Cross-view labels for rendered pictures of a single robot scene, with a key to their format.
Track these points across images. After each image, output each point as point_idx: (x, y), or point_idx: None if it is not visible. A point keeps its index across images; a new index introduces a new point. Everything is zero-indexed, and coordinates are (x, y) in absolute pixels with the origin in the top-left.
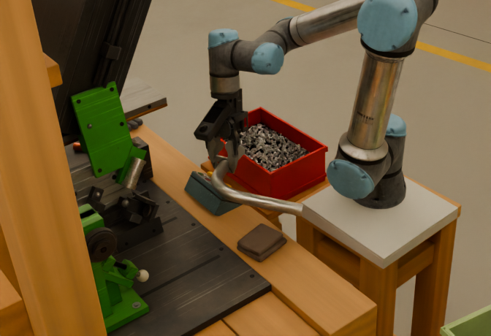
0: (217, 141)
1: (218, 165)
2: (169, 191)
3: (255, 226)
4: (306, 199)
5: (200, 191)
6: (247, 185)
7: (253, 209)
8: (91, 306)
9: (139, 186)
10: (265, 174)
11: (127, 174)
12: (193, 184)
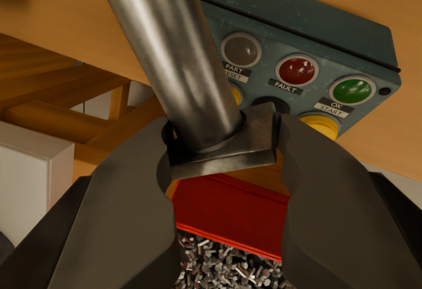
0: (293, 264)
1: (194, 71)
2: None
3: (54, 0)
4: (44, 175)
5: (301, 16)
6: (262, 193)
7: (118, 72)
8: None
9: None
10: (182, 214)
11: None
12: (353, 38)
